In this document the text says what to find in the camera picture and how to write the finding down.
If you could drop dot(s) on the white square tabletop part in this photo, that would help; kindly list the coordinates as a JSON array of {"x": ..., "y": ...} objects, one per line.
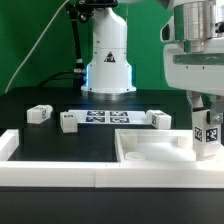
[{"x": 151, "y": 145}]

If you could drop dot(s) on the white sheet with markers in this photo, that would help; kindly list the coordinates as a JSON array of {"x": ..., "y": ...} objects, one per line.
[{"x": 110, "y": 117}]

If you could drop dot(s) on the white U-shaped fence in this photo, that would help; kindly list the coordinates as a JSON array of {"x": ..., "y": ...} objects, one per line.
[{"x": 199, "y": 174}]

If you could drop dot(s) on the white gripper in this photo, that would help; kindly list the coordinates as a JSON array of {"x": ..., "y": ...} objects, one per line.
[{"x": 198, "y": 72}]

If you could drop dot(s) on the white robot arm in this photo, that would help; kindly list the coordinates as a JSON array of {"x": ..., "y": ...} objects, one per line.
[{"x": 193, "y": 24}]

